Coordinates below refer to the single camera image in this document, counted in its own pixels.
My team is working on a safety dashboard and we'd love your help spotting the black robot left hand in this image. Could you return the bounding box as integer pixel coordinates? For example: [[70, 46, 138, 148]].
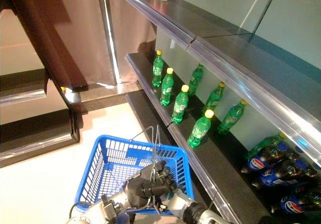
[[126, 160, 178, 204]]

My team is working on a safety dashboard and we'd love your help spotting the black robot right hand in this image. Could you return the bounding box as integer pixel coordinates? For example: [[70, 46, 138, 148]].
[[152, 191, 178, 212]]

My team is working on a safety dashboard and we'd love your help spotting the blue plastic shopping basket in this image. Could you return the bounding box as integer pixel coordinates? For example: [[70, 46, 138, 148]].
[[74, 135, 195, 214]]

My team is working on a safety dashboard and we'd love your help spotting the metal wire basket handle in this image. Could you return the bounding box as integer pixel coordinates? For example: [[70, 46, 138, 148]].
[[153, 124, 164, 164], [129, 126, 157, 182]]

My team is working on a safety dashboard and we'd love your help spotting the green Sprite bottle yellow cap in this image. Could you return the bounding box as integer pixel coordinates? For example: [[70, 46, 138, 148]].
[[244, 132, 288, 159], [188, 63, 204, 96], [171, 84, 190, 124], [187, 109, 215, 149], [217, 98, 248, 136], [159, 67, 174, 107], [203, 82, 226, 116], [151, 49, 164, 88]]

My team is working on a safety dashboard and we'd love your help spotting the Pepsi cola bottle blue label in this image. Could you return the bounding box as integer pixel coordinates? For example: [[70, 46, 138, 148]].
[[270, 192, 321, 216], [252, 158, 319, 189], [240, 146, 291, 173]]

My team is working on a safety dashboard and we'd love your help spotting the black display unit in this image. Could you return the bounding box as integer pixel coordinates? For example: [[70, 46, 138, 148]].
[[0, 68, 81, 168]]

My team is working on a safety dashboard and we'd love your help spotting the stainless steel cabinet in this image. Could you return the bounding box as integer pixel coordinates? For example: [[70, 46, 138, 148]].
[[2, 0, 157, 90]]

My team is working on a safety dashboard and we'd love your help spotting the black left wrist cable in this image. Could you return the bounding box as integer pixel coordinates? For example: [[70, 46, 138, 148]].
[[68, 200, 87, 220]]

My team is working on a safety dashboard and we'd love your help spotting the dark shelf upright post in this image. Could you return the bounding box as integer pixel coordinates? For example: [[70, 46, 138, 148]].
[[247, 0, 281, 43]]

